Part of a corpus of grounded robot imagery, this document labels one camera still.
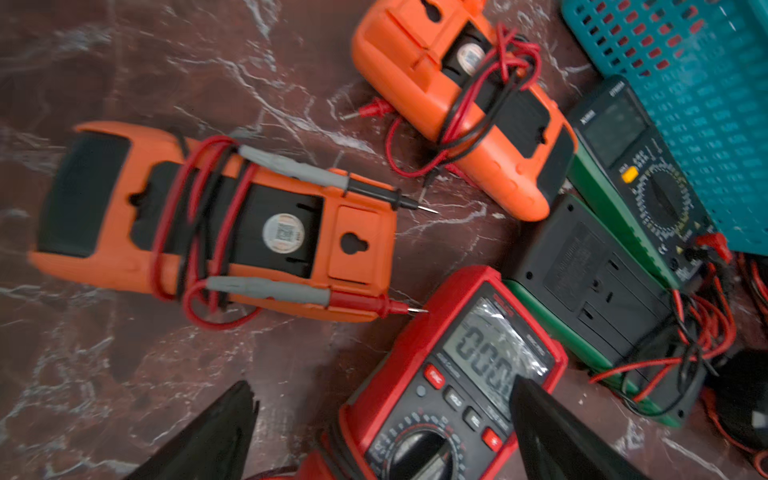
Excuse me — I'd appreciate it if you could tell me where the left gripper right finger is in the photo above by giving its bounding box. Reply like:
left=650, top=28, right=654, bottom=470
left=509, top=377, right=646, bottom=480

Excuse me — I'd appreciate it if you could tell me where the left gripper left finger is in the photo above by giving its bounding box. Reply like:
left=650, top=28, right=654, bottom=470
left=127, top=380, right=259, bottom=479

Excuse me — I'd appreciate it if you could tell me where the red multimeter with display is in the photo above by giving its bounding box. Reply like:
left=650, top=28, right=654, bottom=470
left=245, top=265, right=569, bottom=480

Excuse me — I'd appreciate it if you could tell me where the green multimeter face down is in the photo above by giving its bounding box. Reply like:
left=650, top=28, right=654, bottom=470
left=502, top=194, right=736, bottom=427

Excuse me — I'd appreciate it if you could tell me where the orange multimeter near left arm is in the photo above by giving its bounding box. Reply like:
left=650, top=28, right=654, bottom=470
left=29, top=121, right=419, bottom=330

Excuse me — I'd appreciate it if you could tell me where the small black multimeter with leads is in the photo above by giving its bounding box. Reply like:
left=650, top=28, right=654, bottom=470
left=702, top=349, right=767, bottom=479

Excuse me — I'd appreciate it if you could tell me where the green black dial multimeter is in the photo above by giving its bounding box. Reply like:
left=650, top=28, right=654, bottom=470
left=567, top=75, right=734, bottom=289

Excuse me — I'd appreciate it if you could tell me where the orange multimeter face down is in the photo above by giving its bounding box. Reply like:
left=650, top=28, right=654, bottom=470
left=351, top=1, right=577, bottom=222

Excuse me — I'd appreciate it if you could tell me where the teal plastic basket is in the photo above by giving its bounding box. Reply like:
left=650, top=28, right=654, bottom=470
left=561, top=0, right=767, bottom=256

